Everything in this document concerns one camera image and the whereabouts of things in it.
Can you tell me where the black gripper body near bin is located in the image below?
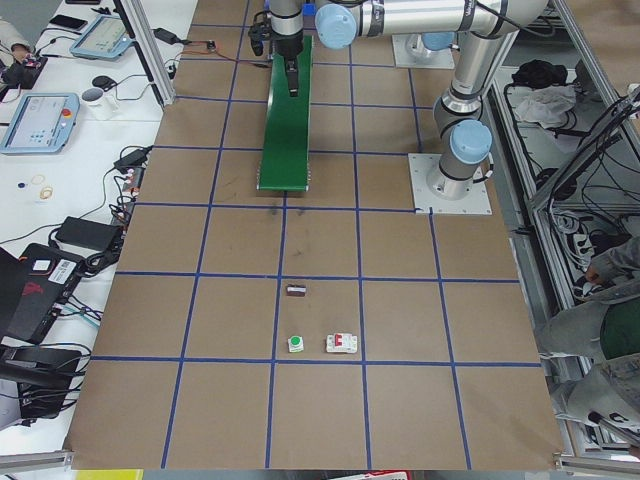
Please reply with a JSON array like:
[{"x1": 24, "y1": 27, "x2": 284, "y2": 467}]
[{"x1": 277, "y1": 34, "x2": 302, "y2": 61}]

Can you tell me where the black cylindrical capacitor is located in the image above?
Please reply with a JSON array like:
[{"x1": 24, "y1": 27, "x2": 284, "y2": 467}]
[{"x1": 285, "y1": 284, "x2": 307, "y2": 298}]

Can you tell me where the silver robot arm near capacitor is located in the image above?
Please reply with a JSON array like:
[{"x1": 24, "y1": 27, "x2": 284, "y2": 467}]
[{"x1": 315, "y1": 1, "x2": 546, "y2": 200}]

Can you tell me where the silver robot arm near bin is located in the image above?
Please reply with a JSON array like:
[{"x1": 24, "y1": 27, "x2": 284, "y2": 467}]
[{"x1": 269, "y1": 0, "x2": 304, "y2": 97}]

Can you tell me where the green conveyor belt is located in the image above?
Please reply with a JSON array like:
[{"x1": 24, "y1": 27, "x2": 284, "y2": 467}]
[{"x1": 257, "y1": 36, "x2": 313, "y2": 192}]

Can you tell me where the black computer mouse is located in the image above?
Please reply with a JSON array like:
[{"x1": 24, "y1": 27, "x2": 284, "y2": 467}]
[{"x1": 92, "y1": 75, "x2": 118, "y2": 92}]

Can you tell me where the white mug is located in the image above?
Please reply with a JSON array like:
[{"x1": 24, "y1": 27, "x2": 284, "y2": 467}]
[{"x1": 81, "y1": 87, "x2": 119, "y2": 120}]

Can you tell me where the teach pendant near mug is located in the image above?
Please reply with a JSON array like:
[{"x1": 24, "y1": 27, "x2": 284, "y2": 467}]
[{"x1": 1, "y1": 93, "x2": 80, "y2": 155}]

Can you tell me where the black power adapter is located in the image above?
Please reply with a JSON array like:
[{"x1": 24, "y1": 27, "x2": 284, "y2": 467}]
[{"x1": 55, "y1": 216, "x2": 122, "y2": 251}]

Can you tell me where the green push button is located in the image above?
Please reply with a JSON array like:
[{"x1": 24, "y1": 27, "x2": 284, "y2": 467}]
[{"x1": 287, "y1": 335, "x2": 304, "y2": 353}]

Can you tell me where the black laptop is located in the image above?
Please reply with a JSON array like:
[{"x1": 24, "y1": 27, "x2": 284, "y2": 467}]
[{"x1": 1, "y1": 243, "x2": 84, "y2": 344}]

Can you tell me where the person in grey jacket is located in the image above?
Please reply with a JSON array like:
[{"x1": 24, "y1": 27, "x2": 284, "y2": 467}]
[{"x1": 539, "y1": 244, "x2": 640, "y2": 436}]

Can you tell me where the red black sensor wire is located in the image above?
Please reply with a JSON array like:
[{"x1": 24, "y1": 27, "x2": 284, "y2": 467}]
[{"x1": 179, "y1": 47, "x2": 271, "y2": 69}]

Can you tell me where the aluminium frame post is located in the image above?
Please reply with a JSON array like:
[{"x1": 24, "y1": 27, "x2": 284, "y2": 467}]
[{"x1": 114, "y1": 0, "x2": 176, "y2": 108}]

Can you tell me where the white circuit breaker red switch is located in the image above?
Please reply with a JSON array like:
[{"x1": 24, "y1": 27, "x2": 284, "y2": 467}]
[{"x1": 326, "y1": 332, "x2": 358, "y2": 354}]

